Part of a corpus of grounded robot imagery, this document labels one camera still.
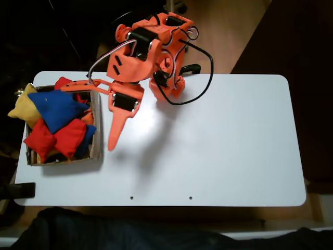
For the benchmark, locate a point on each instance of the light wooden furniture leg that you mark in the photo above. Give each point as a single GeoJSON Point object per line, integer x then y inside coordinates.
{"type": "Point", "coordinates": [318, 208]}

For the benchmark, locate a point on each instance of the black clamp block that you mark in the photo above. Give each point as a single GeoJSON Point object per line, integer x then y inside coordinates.
{"type": "Point", "coordinates": [23, 190]}

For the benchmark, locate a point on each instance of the orange bean bag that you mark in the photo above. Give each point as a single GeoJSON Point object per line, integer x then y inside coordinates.
{"type": "Point", "coordinates": [87, 118]}

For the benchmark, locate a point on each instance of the cardboard box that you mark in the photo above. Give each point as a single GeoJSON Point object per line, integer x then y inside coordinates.
{"type": "Point", "coordinates": [96, 125]}

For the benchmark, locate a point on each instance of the yellow bean bag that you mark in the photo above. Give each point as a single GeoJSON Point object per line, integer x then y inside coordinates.
{"type": "Point", "coordinates": [23, 109]}
{"type": "Point", "coordinates": [39, 157]}

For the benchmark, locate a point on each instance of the black table clamp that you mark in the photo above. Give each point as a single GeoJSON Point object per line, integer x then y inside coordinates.
{"type": "Point", "coordinates": [192, 68]}

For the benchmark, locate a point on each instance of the person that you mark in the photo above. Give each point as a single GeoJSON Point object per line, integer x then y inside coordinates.
{"type": "Point", "coordinates": [104, 231]}

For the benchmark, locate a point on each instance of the large blue bean bag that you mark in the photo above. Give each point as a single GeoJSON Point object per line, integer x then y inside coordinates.
{"type": "Point", "coordinates": [57, 109]}

